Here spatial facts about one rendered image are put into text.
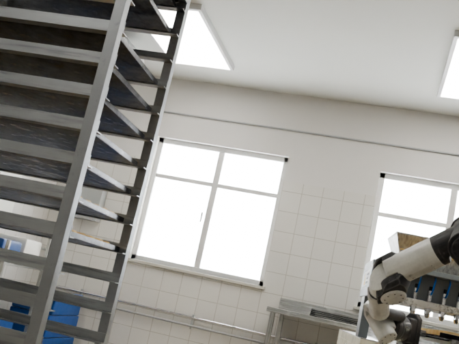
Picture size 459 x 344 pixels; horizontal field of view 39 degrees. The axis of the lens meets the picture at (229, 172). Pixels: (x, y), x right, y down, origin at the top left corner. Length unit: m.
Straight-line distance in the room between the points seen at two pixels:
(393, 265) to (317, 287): 4.24
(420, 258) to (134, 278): 4.89
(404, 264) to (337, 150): 4.49
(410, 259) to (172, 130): 5.03
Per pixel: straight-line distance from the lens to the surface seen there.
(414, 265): 1.96
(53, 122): 1.70
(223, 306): 6.32
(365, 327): 2.97
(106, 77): 1.66
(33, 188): 1.68
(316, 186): 6.32
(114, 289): 2.01
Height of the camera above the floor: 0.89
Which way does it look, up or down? 11 degrees up
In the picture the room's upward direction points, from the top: 12 degrees clockwise
